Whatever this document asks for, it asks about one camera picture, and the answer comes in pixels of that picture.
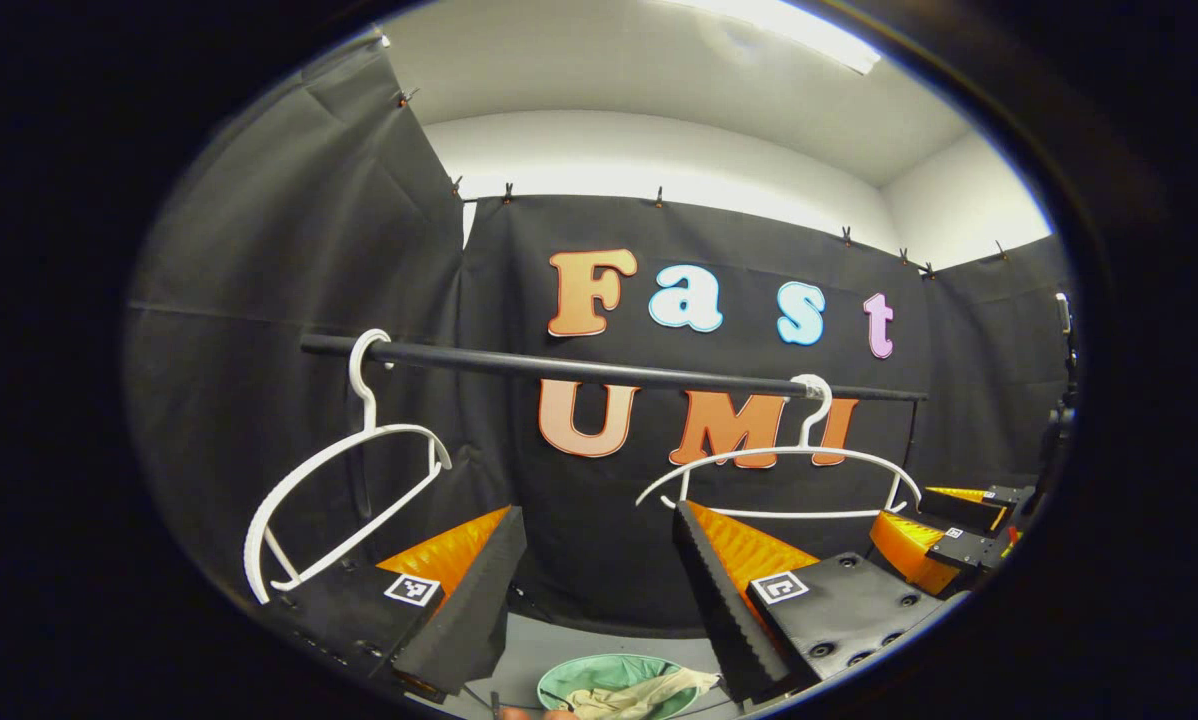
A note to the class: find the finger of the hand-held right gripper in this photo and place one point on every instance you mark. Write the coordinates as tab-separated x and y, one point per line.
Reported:
909	550
969	510

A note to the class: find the cream jacket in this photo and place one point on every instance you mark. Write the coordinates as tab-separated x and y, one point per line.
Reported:
649	690

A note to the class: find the black backdrop cloth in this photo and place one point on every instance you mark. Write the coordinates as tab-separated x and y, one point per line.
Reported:
259	300

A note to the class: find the green laundry hamper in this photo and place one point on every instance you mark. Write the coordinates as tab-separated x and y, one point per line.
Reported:
584	675

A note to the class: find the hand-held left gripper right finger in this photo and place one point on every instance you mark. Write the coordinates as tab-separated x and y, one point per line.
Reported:
719	610

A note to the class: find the black clothes rack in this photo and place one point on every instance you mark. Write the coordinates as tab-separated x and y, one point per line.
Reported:
479	359

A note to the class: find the white plastic hanger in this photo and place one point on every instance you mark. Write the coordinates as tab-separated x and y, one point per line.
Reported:
399	431
811	381

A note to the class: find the row of black backdrop clips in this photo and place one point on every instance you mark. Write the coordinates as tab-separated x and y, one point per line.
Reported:
659	197

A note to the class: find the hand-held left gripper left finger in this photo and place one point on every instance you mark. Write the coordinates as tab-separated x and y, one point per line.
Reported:
479	600

